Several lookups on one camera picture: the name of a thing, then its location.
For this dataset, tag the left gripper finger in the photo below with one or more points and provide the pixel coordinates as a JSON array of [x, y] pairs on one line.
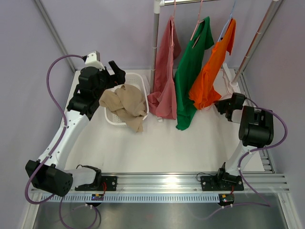
[[114, 66], [120, 76]]

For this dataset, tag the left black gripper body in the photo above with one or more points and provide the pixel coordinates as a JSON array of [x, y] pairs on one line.
[[106, 81]]

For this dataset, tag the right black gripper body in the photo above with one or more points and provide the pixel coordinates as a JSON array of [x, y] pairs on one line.
[[228, 107]]

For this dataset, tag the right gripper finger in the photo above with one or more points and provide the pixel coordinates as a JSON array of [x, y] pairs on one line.
[[221, 103], [221, 109]]

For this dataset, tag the beige t shirt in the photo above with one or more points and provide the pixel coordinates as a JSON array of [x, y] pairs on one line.
[[128, 103]]

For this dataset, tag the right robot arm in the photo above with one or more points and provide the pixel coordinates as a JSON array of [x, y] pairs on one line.
[[256, 130]]

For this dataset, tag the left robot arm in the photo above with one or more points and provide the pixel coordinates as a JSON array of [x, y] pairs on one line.
[[48, 172]]

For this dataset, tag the orange t shirt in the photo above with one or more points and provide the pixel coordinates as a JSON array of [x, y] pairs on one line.
[[202, 92]]

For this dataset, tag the pink t shirt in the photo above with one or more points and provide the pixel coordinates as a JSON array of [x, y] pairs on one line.
[[162, 101]]

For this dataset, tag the green t shirt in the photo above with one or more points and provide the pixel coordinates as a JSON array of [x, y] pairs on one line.
[[188, 69]]

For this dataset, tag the pink hanger of green shirt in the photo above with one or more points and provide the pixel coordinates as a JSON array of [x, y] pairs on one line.
[[199, 21]]

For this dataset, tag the white perforated plastic basket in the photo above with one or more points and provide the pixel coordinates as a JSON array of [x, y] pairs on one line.
[[138, 80]]

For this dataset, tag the metal clothes rack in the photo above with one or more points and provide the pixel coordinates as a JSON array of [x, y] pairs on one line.
[[267, 20]]

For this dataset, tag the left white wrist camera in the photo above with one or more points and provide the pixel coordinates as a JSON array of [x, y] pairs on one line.
[[93, 60]]

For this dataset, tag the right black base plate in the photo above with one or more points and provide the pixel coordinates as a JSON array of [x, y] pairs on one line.
[[209, 183]]

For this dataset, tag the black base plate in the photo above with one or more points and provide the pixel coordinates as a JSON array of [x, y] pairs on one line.
[[108, 183], [209, 183]]

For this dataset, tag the aluminium mounting rail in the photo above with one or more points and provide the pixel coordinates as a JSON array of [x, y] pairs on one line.
[[191, 183]]

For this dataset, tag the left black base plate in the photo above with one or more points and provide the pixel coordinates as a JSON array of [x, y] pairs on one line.
[[108, 183]]

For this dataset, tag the white slotted cable duct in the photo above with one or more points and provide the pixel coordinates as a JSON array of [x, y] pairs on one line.
[[137, 198]]

